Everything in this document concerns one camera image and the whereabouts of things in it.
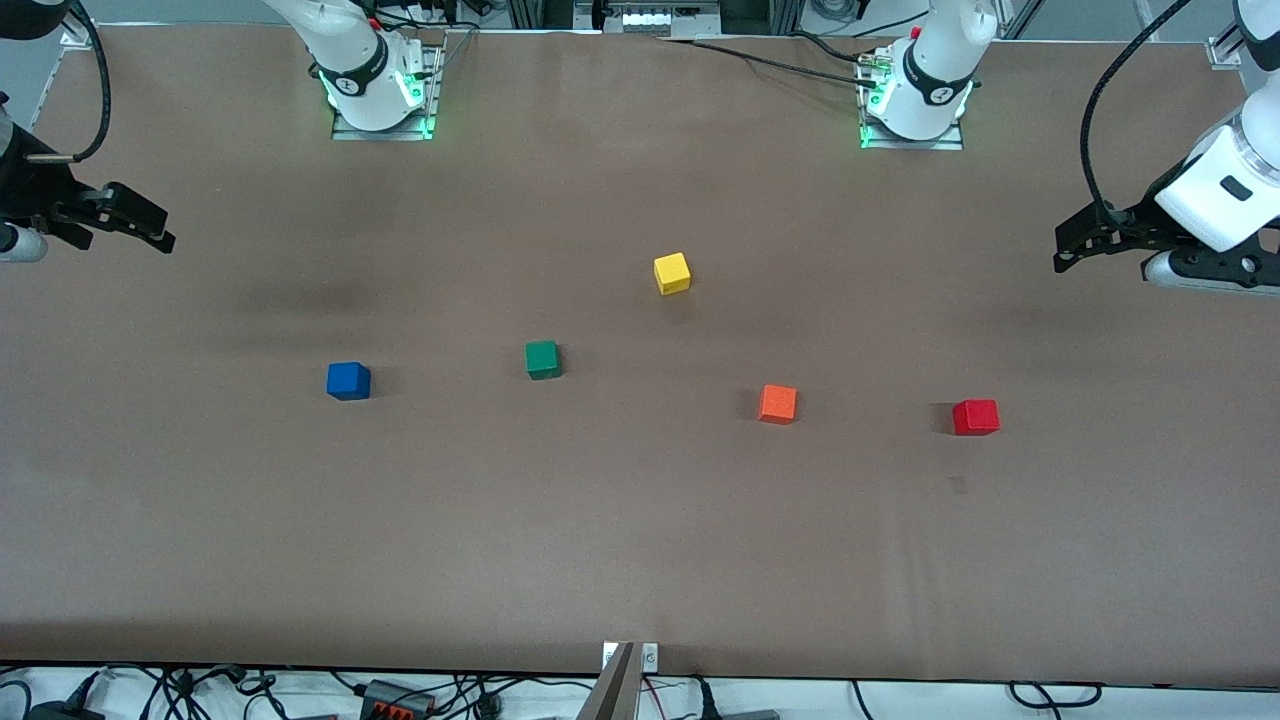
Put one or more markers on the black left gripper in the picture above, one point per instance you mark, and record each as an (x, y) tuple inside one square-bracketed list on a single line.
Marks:
[(1142, 214)]

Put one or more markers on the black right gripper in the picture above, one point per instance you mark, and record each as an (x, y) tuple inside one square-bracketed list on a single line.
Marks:
[(30, 188)]

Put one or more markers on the red wooden cube block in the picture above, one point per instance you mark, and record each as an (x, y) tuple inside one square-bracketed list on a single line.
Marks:
[(975, 417)]

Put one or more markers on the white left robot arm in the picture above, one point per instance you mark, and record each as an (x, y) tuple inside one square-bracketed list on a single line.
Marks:
[(930, 90)]

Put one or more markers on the blue wooden cube block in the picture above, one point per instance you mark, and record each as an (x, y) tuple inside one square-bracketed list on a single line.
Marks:
[(348, 381)]

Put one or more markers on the orange wooden cube block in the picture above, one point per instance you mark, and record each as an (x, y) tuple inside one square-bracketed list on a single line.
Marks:
[(777, 404)]

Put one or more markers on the yellow wooden cube block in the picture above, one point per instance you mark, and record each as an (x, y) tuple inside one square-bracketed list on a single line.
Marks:
[(672, 273)]

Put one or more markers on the green wooden cube block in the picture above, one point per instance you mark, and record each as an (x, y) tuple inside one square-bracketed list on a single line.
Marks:
[(542, 360)]

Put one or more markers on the grey terminal block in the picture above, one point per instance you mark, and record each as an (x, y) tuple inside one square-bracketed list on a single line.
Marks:
[(660, 20)]

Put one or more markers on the black power adapter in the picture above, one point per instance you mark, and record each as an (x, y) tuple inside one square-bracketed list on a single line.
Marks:
[(60, 712)]

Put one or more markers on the black orange power strip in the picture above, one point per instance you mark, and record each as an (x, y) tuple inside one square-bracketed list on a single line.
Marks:
[(395, 697)]

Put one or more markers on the black power plug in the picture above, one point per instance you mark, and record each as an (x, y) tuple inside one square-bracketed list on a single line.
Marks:
[(705, 700)]

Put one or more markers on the wooden strut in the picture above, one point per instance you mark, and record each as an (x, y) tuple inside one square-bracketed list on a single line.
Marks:
[(615, 690)]

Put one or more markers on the aluminium frame corner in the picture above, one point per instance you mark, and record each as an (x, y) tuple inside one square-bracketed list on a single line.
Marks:
[(78, 35), (1222, 52)]

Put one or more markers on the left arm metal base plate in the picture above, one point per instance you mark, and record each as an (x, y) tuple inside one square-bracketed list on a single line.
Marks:
[(915, 144)]

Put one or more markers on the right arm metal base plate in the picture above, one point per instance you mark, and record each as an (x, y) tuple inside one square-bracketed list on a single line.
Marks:
[(385, 134)]

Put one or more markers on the white metal bracket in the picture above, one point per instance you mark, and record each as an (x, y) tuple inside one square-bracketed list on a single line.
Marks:
[(650, 657)]

